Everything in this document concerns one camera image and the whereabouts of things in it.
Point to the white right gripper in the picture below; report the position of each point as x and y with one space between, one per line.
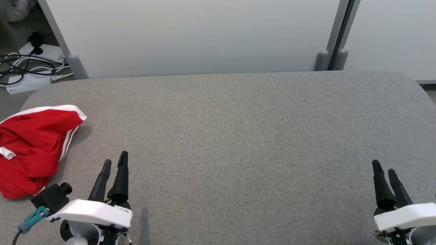
405 214

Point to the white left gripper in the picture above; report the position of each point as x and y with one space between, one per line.
95 212

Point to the red white-striped garment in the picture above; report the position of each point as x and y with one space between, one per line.
30 146

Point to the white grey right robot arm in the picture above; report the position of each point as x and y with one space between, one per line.
425 236

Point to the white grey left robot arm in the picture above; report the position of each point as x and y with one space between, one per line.
80 234

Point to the long white power strip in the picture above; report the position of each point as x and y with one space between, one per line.
30 82

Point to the white power strip with plug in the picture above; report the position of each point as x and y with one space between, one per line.
51 51

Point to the narrow white partition panel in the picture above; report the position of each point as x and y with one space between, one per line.
391 34

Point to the black plug adapter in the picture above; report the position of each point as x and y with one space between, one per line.
35 41

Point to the white crumpled bundle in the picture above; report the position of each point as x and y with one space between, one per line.
20 10

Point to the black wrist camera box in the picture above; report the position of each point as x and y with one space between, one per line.
51 199

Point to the light grey slanted partition post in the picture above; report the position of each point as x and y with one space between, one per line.
77 66

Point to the dark grey paired partition post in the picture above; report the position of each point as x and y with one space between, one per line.
340 59

